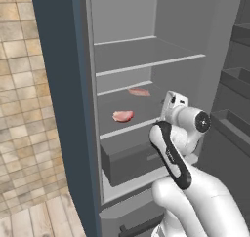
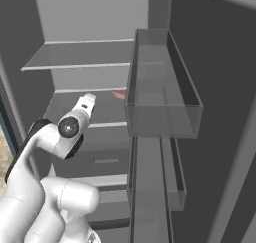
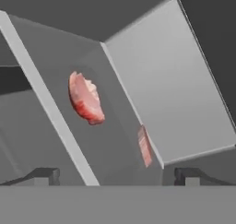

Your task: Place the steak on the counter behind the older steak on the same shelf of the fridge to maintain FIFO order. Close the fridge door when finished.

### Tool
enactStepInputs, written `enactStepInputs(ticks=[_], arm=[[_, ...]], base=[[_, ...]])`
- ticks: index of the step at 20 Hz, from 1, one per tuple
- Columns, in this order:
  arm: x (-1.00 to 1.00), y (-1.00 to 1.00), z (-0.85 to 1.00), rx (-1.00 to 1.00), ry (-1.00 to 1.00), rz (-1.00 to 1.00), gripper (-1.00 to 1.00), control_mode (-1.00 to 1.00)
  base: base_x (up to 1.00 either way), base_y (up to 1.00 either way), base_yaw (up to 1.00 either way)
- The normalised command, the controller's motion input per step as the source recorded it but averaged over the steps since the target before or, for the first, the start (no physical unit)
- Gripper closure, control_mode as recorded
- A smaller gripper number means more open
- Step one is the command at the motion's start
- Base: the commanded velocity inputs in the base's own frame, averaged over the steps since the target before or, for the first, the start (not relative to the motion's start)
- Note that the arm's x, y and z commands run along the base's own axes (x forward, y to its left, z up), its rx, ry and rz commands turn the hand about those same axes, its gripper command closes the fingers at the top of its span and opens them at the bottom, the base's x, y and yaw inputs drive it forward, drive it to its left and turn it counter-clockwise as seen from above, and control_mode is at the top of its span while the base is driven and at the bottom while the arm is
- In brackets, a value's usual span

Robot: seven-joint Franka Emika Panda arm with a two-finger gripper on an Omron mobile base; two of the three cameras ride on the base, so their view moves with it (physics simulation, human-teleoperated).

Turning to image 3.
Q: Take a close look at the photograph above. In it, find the grey fridge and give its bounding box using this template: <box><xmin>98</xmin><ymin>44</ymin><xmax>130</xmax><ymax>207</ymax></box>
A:
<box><xmin>0</xmin><ymin>0</ymin><xmax>236</xmax><ymax>186</ymax></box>

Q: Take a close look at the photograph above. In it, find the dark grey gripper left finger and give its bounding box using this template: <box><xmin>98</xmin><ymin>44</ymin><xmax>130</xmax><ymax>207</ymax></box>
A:
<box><xmin>0</xmin><ymin>167</ymin><xmax>61</xmax><ymax>186</ymax></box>

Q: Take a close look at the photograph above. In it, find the pink raw steak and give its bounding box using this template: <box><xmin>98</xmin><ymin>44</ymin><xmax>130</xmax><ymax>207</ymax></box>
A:
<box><xmin>67</xmin><ymin>70</ymin><xmax>106</xmax><ymax>126</ymax></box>

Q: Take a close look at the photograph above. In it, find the grey fridge shelf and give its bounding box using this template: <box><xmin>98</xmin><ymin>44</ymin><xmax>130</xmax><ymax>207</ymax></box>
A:
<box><xmin>0</xmin><ymin>10</ymin><xmax>165</xmax><ymax>186</ymax></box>

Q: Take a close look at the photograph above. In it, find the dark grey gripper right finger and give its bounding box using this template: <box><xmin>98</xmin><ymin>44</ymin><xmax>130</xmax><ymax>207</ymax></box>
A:
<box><xmin>173</xmin><ymin>167</ymin><xmax>235</xmax><ymax>186</ymax></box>

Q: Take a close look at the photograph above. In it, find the light grey fridge door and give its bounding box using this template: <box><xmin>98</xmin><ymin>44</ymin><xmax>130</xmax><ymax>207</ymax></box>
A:
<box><xmin>100</xmin><ymin>0</ymin><xmax>236</xmax><ymax>168</ymax></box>

